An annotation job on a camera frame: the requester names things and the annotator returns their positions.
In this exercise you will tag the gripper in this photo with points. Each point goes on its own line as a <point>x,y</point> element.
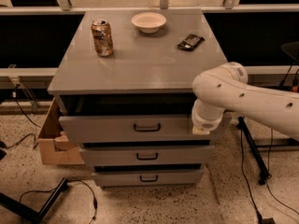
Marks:
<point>204,122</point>

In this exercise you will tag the grey top drawer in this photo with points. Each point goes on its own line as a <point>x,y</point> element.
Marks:
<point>132,118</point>

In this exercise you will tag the grey drawer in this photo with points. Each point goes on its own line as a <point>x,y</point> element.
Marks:
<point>126,156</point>
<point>132,118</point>
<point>147,178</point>

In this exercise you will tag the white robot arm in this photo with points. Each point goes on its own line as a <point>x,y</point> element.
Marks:
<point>226,87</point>

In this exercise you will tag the grey bottom drawer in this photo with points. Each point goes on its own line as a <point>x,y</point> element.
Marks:
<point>147,178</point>

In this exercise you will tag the grey drawer cabinet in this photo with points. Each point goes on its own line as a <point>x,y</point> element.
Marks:
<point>83,72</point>

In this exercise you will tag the grey middle drawer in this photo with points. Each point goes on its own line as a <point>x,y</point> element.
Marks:
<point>126,156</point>

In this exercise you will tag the black stand leg right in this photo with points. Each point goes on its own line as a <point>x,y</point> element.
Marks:
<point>256,144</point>

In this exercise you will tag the black snack wrapper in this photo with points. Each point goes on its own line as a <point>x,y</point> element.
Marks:
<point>191,42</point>

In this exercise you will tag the white paper bowl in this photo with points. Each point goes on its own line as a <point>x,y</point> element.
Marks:
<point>148,22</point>

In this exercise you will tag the crushed orange soda can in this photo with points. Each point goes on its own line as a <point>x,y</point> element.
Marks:
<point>102,38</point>

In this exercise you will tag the cardboard box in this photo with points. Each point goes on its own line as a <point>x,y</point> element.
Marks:
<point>54,146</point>

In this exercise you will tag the metal window railing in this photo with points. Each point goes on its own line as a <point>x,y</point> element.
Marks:
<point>260,75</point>

